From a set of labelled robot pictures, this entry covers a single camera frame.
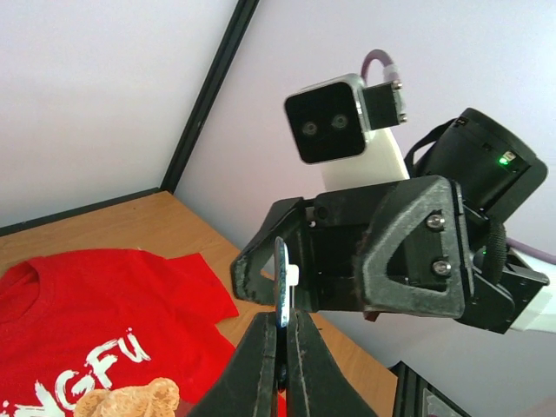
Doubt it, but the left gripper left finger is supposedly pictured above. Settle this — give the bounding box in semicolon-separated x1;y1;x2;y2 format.
189;313;278;417

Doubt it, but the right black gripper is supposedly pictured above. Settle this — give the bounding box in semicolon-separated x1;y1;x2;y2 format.
230;175;549;334

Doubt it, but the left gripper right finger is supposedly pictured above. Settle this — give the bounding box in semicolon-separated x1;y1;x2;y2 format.
286;309;375;417

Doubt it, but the blue round brooch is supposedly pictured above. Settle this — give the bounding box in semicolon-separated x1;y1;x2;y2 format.
274;236;300;330

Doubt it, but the red kungfu bear t-shirt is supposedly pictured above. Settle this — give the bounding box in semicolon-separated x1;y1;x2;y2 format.
1;249;238;416

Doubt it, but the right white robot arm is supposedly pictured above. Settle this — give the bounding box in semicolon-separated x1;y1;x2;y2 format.
231;109;555;334

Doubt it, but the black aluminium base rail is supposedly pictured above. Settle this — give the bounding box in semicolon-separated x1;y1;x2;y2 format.
389;361;470;417

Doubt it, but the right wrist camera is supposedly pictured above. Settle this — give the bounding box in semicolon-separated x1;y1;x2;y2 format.
284;73;407;164

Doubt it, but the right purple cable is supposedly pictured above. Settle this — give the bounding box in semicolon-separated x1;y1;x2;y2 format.
361;48;556;264

